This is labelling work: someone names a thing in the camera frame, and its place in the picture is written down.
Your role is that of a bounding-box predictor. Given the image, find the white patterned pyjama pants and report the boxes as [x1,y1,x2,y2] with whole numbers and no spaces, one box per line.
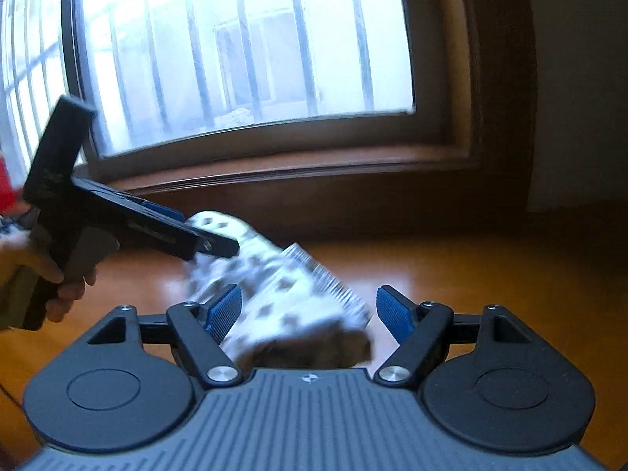
[185,210,371,372]

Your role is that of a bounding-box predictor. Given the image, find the person left hand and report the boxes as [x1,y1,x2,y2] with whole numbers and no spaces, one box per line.
[1,231,97,323]

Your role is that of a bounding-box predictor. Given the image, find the red cup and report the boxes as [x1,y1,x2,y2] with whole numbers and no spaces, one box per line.
[0,156,19,214]

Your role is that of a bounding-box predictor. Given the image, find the black camera box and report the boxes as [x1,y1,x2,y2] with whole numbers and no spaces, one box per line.
[22,96,97,206]

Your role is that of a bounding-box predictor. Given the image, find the window with grey frame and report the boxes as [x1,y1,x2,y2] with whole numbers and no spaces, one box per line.
[1,0,471,188]

